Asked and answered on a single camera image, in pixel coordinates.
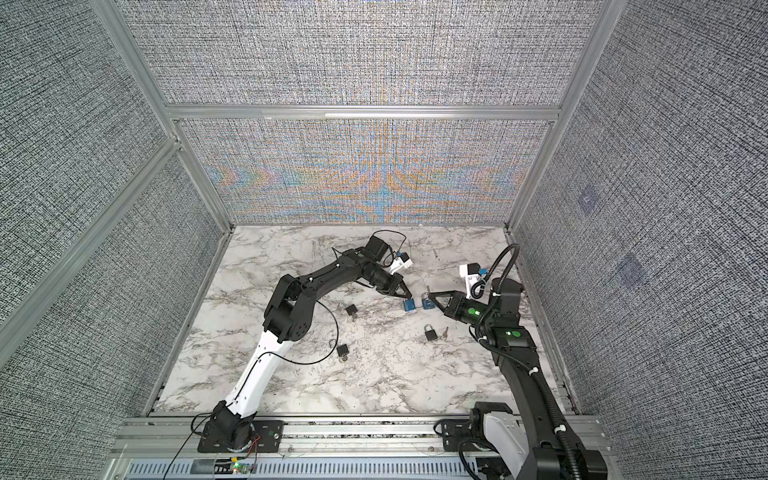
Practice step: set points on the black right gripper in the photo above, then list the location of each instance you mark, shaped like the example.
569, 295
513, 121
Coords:
456, 306

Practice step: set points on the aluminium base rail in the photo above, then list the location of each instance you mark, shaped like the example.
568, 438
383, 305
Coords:
322, 435

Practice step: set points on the black padlock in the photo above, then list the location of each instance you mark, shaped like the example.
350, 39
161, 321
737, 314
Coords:
352, 312
342, 351
430, 333

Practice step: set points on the blue padlock with key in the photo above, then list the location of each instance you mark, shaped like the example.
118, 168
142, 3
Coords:
426, 302

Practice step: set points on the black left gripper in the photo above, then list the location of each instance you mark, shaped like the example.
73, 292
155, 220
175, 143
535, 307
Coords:
394, 285

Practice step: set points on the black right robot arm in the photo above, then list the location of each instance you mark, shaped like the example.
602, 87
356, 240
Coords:
539, 442

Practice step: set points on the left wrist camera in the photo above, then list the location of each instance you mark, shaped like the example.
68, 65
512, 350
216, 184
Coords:
402, 261

